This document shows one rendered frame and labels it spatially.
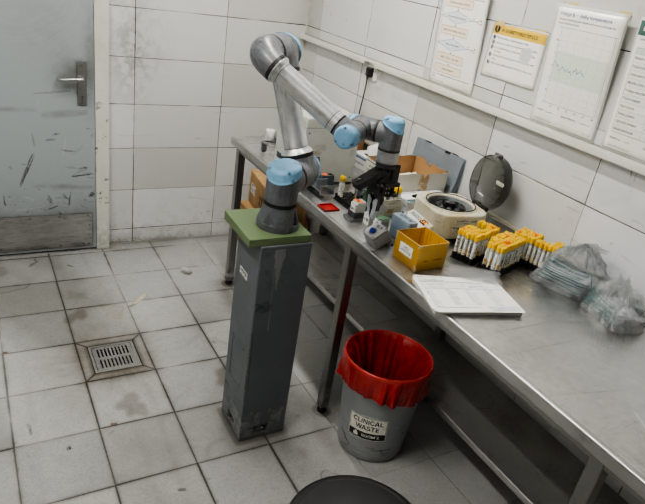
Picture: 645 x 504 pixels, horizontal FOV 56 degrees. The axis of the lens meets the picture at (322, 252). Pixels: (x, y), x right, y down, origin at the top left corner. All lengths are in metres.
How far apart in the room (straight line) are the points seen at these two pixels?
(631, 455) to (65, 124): 3.05
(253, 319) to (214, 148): 1.92
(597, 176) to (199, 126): 2.40
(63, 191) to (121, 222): 0.42
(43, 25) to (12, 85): 0.34
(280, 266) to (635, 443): 1.20
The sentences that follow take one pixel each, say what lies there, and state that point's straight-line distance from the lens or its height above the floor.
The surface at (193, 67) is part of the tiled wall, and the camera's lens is 3.76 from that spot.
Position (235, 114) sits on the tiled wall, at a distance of 3.91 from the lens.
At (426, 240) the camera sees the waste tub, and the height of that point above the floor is 0.93.
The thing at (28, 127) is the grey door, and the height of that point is 0.75.
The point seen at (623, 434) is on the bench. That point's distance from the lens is 1.66.
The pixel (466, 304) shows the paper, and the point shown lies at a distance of 1.93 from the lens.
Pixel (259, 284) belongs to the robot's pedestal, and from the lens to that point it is 2.13.
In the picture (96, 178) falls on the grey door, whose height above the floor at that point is 0.46.
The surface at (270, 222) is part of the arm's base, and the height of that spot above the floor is 0.93.
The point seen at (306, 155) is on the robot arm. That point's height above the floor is 1.15.
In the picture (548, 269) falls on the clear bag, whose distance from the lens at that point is 2.22.
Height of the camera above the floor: 1.77
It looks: 26 degrees down
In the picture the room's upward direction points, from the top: 9 degrees clockwise
